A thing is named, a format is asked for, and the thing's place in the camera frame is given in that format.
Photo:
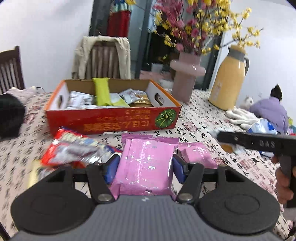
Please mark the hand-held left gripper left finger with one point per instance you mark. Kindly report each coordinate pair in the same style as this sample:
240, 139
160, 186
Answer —
111, 167

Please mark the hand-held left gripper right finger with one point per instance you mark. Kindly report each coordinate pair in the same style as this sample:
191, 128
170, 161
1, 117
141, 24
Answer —
179, 169

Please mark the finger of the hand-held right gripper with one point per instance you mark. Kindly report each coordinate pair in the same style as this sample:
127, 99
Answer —
235, 138

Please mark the small yellow white packet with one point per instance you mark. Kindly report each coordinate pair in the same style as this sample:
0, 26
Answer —
231, 148

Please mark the pink snack packet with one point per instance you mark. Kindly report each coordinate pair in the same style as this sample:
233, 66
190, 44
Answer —
145, 166
198, 155

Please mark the orange cardboard box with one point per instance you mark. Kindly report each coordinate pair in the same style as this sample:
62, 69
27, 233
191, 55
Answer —
104, 121

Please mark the bright green snack packet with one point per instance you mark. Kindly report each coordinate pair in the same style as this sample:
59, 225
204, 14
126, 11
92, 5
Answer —
101, 91

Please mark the person's right hand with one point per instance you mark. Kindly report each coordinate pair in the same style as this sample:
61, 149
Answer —
283, 190

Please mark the blue white plastic packet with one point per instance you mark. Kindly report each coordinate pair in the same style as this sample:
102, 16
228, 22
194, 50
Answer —
263, 126

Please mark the white work gloves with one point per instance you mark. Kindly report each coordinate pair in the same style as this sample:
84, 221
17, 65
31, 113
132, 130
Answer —
240, 118

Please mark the purple cloth bundle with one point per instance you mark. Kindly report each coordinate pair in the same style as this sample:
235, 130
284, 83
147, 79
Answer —
270, 111

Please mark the white fluffy toy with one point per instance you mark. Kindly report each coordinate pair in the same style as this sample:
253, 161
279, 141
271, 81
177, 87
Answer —
247, 102

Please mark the red white snack packet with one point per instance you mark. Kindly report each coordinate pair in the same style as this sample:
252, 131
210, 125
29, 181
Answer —
74, 146

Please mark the yellow thermos jug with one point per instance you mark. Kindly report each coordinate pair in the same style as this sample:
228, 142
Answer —
226, 85

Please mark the gold snack packet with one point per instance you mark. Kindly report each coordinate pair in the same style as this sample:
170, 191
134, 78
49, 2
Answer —
142, 101

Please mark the silver snack packet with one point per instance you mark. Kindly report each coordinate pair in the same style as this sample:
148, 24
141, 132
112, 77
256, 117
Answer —
129, 96
81, 99

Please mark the pink ceramic vase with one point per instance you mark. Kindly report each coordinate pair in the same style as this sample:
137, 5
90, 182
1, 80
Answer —
185, 83

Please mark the white yellow snack packet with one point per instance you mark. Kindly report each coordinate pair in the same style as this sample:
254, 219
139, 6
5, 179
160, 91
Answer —
34, 173

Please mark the wooden chair with slats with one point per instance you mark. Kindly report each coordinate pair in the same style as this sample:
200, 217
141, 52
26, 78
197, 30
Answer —
101, 60

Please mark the chair with beige jacket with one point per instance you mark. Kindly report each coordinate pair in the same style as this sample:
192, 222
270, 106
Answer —
124, 58

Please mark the black cloth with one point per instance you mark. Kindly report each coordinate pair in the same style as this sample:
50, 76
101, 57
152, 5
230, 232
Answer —
11, 115

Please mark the pale pink cloth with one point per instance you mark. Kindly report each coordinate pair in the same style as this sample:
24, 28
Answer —
25, 93

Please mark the yellow and pink flower bouquet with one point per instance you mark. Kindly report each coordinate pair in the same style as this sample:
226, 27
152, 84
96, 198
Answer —
192, 25

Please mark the dark framed glass door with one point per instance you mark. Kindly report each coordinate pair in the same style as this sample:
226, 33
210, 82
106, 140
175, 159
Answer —
138, 34

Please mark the dark wooden chair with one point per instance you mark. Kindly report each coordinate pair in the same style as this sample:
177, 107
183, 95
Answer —
11, 69

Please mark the red hanging garment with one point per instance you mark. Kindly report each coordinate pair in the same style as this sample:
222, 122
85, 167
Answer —
119, 20

